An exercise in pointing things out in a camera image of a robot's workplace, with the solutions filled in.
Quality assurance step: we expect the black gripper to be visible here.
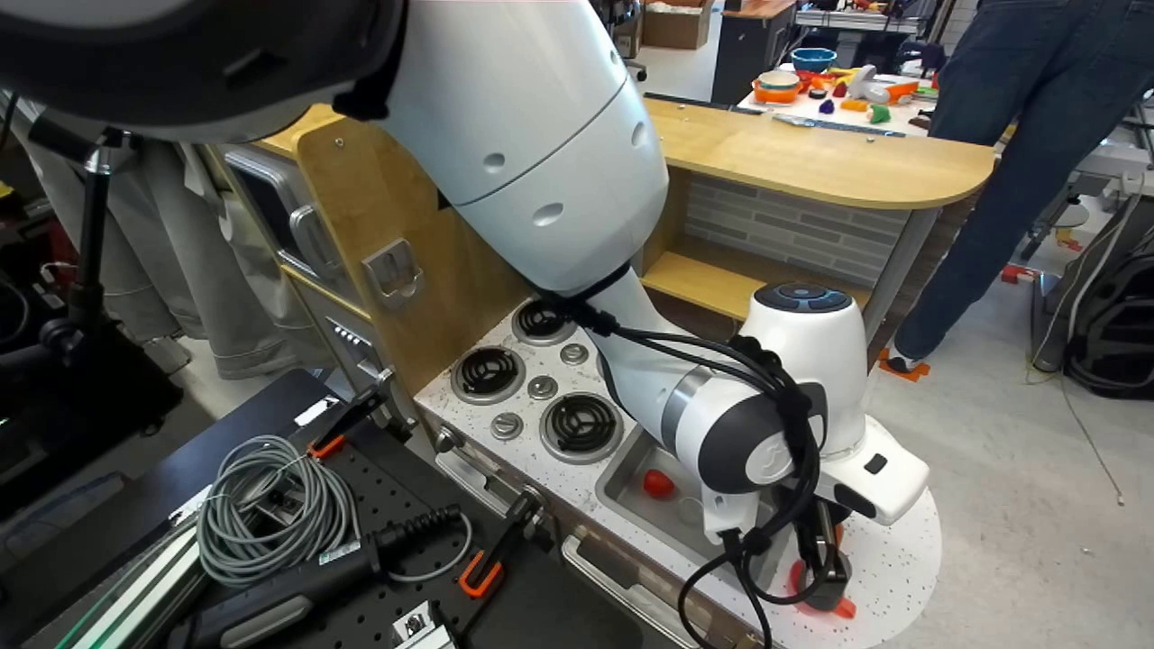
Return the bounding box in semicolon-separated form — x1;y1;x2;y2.
790;495;857;611

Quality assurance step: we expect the metal toy sink basin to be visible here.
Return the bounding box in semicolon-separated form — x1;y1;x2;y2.
591;429;735;570

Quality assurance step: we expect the black coil stove burner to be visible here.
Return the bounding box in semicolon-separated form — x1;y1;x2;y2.
537;390;629;464
507;295;579;349
446;342;528;408

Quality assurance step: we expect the black backpack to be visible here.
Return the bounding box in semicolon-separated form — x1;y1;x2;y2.
1026;194;1154;402

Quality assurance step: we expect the white printed tag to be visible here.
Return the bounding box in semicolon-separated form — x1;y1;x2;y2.
394;604;445;649

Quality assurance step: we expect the wooden white toy kitchen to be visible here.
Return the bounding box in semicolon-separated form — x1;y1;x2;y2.
213;93;1004;649

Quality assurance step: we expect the black perforated breadboard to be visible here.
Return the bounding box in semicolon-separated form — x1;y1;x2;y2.
0;363;654;649

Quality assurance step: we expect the white table with toys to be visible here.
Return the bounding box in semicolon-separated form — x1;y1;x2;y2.
732;58;952;141

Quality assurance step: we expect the person in blue jeans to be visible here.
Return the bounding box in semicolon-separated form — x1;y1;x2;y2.
893;0;1154;363

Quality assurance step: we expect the blue bowl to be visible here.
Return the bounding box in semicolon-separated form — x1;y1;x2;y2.
790;42;839;77

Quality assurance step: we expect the cardboard box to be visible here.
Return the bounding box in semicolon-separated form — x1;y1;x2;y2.
637;0;715;55

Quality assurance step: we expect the gray toy microwave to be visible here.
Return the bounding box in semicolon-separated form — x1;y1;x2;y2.
217;141;417;400

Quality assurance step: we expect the gray cabinet door handle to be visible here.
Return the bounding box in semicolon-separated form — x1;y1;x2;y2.
559;532;726;631

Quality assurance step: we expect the black clamp orange handle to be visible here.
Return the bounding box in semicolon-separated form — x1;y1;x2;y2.
454;490;544;604
303;382;394;464

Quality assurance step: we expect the silver oven door handle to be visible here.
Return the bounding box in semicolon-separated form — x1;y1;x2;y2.
437;437;549;514

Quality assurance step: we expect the black ribbed tool handle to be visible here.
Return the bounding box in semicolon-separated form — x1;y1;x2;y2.
192;509;479;646

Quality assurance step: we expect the coiled gray cable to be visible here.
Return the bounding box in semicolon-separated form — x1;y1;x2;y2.
193;429;365;590

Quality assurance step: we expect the black camera tripod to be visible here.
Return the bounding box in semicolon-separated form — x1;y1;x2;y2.
0;113;185;483

